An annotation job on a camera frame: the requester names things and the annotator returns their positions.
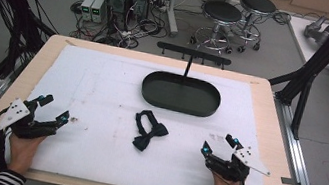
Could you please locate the black round stool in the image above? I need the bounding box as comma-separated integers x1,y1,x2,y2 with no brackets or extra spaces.
187,0,246,57
229,0,280,58

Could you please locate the person's left hand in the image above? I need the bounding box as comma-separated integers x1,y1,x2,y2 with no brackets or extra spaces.
2,130,48,178

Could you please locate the grey power supply unit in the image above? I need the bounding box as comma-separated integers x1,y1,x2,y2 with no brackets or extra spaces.
77,0,98,23
88,0,110,26

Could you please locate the black rack with oval tray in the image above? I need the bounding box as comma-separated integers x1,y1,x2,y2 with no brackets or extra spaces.
137,38,234,121

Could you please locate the black bow tie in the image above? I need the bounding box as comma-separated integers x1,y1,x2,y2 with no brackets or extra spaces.
129,107,173,156

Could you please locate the white foam mat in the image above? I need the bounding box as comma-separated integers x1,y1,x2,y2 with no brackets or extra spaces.
0,33,289,185

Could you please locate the tangle of floor cables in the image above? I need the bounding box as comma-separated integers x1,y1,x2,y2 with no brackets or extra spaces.
64,0,177,55

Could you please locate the grey metal table clamp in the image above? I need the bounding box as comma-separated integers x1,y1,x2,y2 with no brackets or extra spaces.
279,175,305,185

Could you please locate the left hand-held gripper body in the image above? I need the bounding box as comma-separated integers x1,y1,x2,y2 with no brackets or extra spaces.
0,93,63,145

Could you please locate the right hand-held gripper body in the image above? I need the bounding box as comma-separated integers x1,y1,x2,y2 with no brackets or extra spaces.
202,139,275,185

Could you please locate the black metal frame stand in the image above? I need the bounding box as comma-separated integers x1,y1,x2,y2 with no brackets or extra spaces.
259,0,329,145

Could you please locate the grey metal table leg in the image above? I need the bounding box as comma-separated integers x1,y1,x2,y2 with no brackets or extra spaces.
161,0,185,39

